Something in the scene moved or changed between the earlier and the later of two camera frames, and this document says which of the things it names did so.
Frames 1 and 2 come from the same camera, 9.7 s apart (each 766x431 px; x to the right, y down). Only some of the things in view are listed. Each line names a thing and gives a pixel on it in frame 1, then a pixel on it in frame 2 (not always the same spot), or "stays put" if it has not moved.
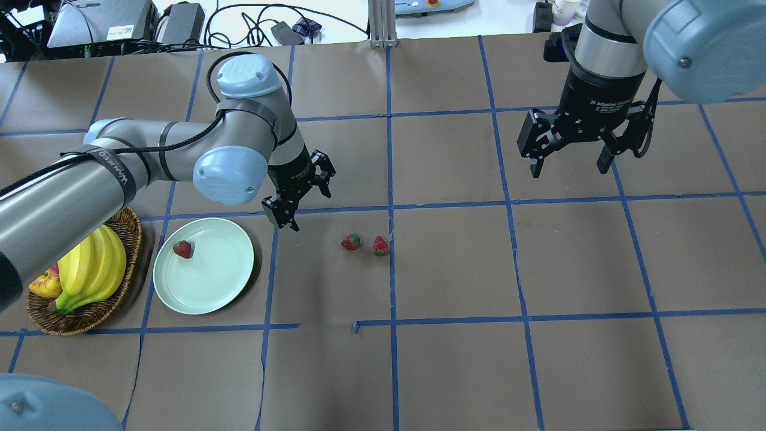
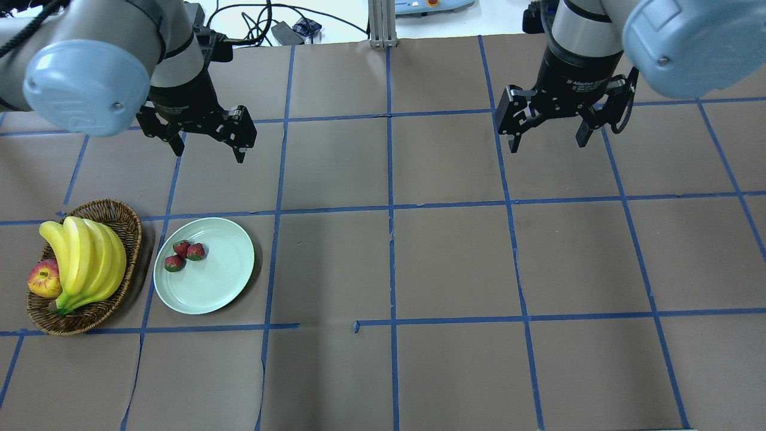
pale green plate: (222, 261) stays put
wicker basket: (128, 224) stays put
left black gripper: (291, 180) → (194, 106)
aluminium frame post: (382, 18) stays put
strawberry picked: (182, 249) stays put
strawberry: (380, 246) → (195, 251)
